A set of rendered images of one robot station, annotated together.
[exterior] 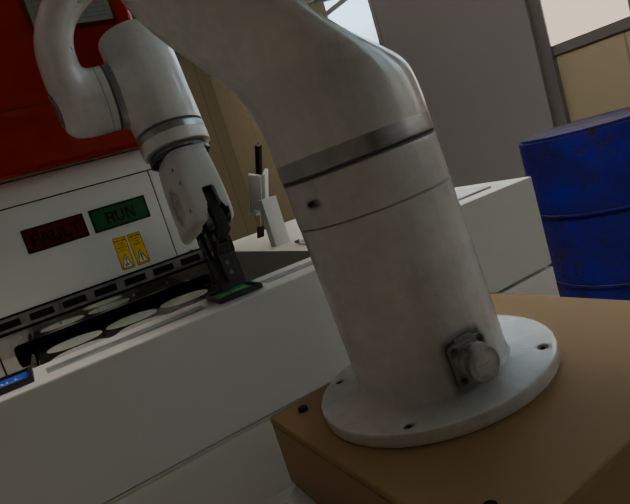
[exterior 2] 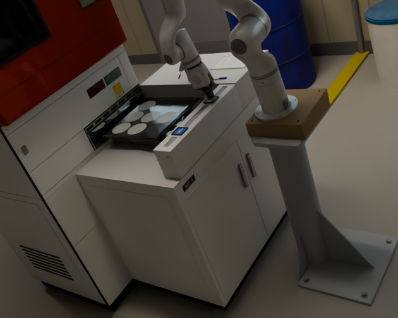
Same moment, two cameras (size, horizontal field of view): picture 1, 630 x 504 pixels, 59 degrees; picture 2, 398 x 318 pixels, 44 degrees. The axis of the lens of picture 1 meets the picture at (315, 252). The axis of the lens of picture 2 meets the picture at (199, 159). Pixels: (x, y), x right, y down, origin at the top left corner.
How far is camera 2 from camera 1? 1.73 m
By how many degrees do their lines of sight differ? 27
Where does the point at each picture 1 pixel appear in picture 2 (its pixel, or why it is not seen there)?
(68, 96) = (175, 56)
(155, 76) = (191, 45)
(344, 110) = (269, 67)
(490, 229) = not seen: hidden behind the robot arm
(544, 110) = not seen: outside the picture
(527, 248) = not seen: hidden behind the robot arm
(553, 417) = (301, 110)
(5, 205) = (80, 81)
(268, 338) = (223, 110)
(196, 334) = (213, 111)
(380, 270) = (273, 92)
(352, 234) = (270, 86)
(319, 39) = (267, 58)
